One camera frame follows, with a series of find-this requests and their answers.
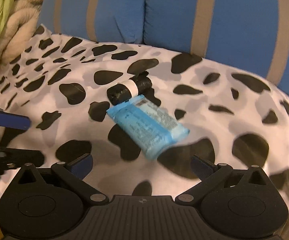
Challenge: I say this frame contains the blue tissue pack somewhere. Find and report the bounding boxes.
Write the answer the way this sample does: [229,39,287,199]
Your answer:
[107,95,190,160]

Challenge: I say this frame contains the beige knitted blanket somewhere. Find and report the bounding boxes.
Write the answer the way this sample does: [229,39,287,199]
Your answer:
[0,0,43,70]

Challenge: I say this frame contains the blue striped cushion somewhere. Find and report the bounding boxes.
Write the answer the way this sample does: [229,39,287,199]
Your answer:
[143,0,289,95]
[38,0,145,44]

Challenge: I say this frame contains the black roll with white band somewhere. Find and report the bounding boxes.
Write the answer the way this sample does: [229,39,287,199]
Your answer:
[106,71,152,106]

